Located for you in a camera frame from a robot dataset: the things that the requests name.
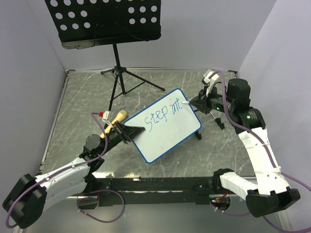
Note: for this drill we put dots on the blue framed whiteboard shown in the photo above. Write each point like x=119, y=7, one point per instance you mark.
x=168, y=123

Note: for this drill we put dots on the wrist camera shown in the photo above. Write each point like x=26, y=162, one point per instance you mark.
x=209, y=80
x=105, y=115

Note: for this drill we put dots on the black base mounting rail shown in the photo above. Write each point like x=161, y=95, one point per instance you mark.
x=198, y=190

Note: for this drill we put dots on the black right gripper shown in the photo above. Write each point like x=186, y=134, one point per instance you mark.
x=201, y=102

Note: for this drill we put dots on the black music stand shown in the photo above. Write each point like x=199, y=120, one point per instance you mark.
x=83, y=24

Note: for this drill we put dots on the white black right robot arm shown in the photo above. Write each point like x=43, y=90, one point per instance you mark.
x=271, y=193

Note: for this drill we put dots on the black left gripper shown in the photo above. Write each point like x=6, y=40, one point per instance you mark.
x=127, y=133

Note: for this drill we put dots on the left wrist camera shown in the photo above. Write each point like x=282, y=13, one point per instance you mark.
x=105, y=115

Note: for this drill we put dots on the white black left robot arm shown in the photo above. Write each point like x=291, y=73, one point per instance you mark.
x=31, y=196

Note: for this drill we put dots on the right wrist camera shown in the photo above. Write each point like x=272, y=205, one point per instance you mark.
x=209, y=80

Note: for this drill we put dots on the wooden microphone toy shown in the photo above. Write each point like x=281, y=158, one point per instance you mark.
x=121, y=116

